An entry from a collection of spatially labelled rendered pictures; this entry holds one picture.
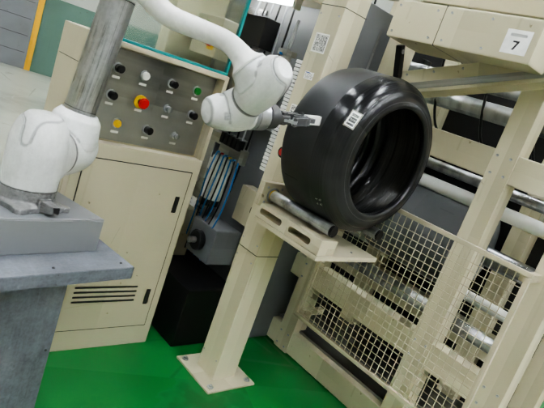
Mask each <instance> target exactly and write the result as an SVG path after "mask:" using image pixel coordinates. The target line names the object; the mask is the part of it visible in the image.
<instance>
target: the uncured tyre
mask: <svg viewBox="0 0 544 408"><path fill-rule="evenodd" d="M353 109H354V110H355V111H357V112H359V113H362V114H363V116H362V118H361V119H360V121H359V123H358V124H357V125H356V127H355V128H354V129H353V130H352V129H350V128H348V127H346V126H344V125H343V123H344V121H345V120H346V119H347V118H348V116H349V115H350V113H351V111H352V110H353ZM301 112H302V113H304V114H305V115H313V116H320V117H321V123H320V125H309V126H307V127H305V126H296V127H293V126H292V125H287V128H286V131H285V134H284V138H283V146H282V153H281V169H282V175H283V181H284V184H285V186H286V188H287V191H288V193H289V194H290V195H291V196H292V198H293V199H294V200H295V201H296V202H297V203H298V204H300V205H301V206H303V207H305V208H307V209H308V210H310V211H311V212H313V213H315V214H317V215H319V216H321V217H322V218H323V219H326V220H327V221H329V222H331V223H332V224H334V225H335V226H337V227H338V228H339V229H342V230H347V231H351V232H358V231H362V230H366V229H369V228H370V227H374V226H376V225H378V224H380V223H383V222H384V221H385V220H387V219H389V218H390V217H392V216H393V215H394V214H395V213H397V212H398V211H399V210H400V209H401V208H402V206H403V205H404V204H405V203H406V202H407V200H408V199H409V198H410V196H411V194H412V193H413V192H414V190H415V189H416V187H417V185H418V183H419V182H420V179H421V177H422V175H423V173H424V170H425V168H426V166H427V161H428V158H429V155H430V151H431V142H432V123H431V116H430V113H429V110H428V107H427V103H426V100H425V99H424V97H423V95H422V94H421V92H420V91H419V90H418V89H417V88H416V87H414V86H413V85H411V84H410V83H408V82H407V81H406V80H404V79H400V78H396V77H393V76H390V75H386V74H382V73H378V72H375V71H372V70H367V69H364V68H348V69H342V70H337V71H334V72H333V73H331V74H328V75H326V76H325V77H324V78H323V79H321V80H320V81H318V82H317V83H316V84H315V85H314V86H313V87H312V88H311V89H310V90H309V91H308V92H307V93H306V94H305V96H304V97H303V99H302V100H301V101H300V102H299V103H298V105H297V106H296V108H295V110H294V113H298V114H300V113H301ZM285 173H286V174H285ZM287 174H288V175H289V176H288V175H287ZM291 176H292V177H294V178H295V179H294V178H292V177H291ZM296 179H297V180H296ZM314 196H315V197H317V198H321V200H322V203H323V206H318V205H317V204H316V201H315V198H314Z"/></svg>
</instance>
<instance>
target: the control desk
mask: <svg viewBox="0 0 544 408"><path fill-rule="evenodd" d="M89 30H90V28H89V27H86V26H83V25H81V24H78V23H74V22H71V21H69V20H66V21H65V24H64V28H63V31H62V37H61V40H60V45H59V48H58V51H57V57H56V61H55V64H54V68H53V74H52V78H51V81H50V84H49V90H48V95H47V98H46V101H45V107H44V110H45V111H50V112H52V111H53V109H54V108H56V107H57V106H59V105H61V104H64V103H65V100H66V96H67V93H68V91H69V89H70V85H71V82H72V79H73V77H74V73H75V71H76V68H77V65H78V63H79V59H80V56H81V53H82V51H83V47H84V45H85V42H86V39H87V35H88V33H89ZM229 79H230V78H229V77H227V76H225V75H223V74H219V73H216V72H214V71H211V70H207V69H204V68H201V67H199V66H195V65H192V64H189V63H187V62H183V61H180V60H177V59H175V58H172V57H168V56H165V55H163V54H160V53H156V52H153V51H150V50H148V49H144V48H141V47H138V46H136V45H132V44H129V43H127V42H124V41H122V42H121V47H120V49H119V51H118V54H117V58H116V61H115V62H114V65H113V69H112V72H111V74H110V76H109V79H108V82H107V85H106V88H105V90H104V94H103V96H102V99H101V101H100V105H99V108H98V110H97V113H96V117H98V119H99V122H100V135H99V141H98V144H99V149H98V153H97V156H96V158H95V160H94V161H93V162H92V164H91V165H89V166H88V167H87V168H85V169H83V170H82V171H80V172H76V173H73V174H70V175H66V176H64V177H63V178H62V179H61V180H60V182H59V185H58V188H57V191H58V192H59V193H61V194H63V195H64V196H66V197H68V198H69V199H71V200H72V201H74V202H76V203H78V204H79V205H80V206H82V207H84V208H86V209H87V210H89V211H90V212H92V213H94V214H95V215H98V216H99V217H101V218H102V219H104V224H103V227H102V230H101V233H100V238H99V239H100V240H102V241H103V242H104V243H105V244H106V245H107V246H108V247H109V248H111V249H112V250H113V251H115V252H116V253H117V254H119V255H120V256H121V257H123V258H124V259H125V260H126V261H128V262H129V263H130V264H131V265H132V266H133V267H134V272H133V274H132V277H131V278H128V279H120V280H112V281H103V282H95V283H80V284H71V285H67V288H66V293H65V297H64V300H63V303H62V309H61V311H60V315H59V318H58V321H57V327H56V329H55V333H54V336H53V341H52V345H51V347H50V351H49V352H51V351H66V350H73V349H81V348H89V347H97V346H111V345H119V344H127V343H135V342H145V341H146V339H147V335H148V331H149V329H150V326H151V322H152V319H153V316H154V313H155V309H156V306H157V304H158V301H159V296H160V293H161V291H162V288H163V285H164V281H165V279H166V275H167V272H168V268H169V266H170V263H171V260H172V255H173V253H174V250H175V247H176V243H177V240H178V237H179V235H180V232H181V228H182V225H183V222H184V219H185V215H186V212H187V210H188V207H189V202H190V199H191V197H192V194H193V190H194V187H195V184H196V181H197V178H198V174H199V172H200V169H201V166H202V161H203V160H204V157H205V154H206V150H207V147H208V144H209V141H210V137H211V135H212V132H213V129H214V128H211V127H209V126H208V125H206V124H205V123H204V121H203V120H202V115H201V106H202V101H203V100H204V99H205V98H206V97H207V96H211V95H214V94H216V93H223V92H224V91H226V88H227V84H228V81H229Z"/></svg>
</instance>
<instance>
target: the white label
mask: <svg viewBox="0 0 544 408"><path fill-rule="evenodd" d="M362 116H363V114H362V113H359V112H357V111H355V110H354V109H353V110H352V111H351V113H350V115H349V116H348V118H347V119H346V120H345V121H344V123H343V125H344V126H346V127H348V128H350V129H352V130H353V129H354V128H355V127H356V125H357V124H358V123H359V121H360V119H361V118H362Z"/></svg>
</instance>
